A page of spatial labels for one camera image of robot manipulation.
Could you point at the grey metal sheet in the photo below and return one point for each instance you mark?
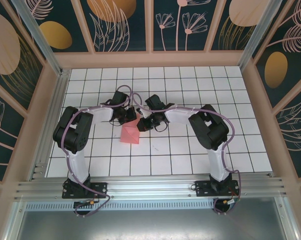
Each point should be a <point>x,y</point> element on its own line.
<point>150,225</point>

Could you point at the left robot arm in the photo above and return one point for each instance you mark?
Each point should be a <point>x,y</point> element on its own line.
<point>76,162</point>

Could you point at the pink paper sheet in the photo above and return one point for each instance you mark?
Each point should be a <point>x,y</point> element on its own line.
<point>129,135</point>

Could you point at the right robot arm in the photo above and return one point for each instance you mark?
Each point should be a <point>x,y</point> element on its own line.
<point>216,162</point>

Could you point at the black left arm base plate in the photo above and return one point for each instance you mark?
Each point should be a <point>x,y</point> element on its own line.
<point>100,187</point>

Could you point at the aluminium corner post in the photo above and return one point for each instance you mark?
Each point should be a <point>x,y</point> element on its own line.
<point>263,32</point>
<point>35,35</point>

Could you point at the long aluminium base rail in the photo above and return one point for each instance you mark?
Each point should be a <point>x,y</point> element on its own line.
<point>150,186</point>

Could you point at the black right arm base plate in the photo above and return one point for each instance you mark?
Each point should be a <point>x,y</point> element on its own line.
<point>203,187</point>

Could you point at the aluminium side rail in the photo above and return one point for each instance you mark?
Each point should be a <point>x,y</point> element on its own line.
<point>58,95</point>

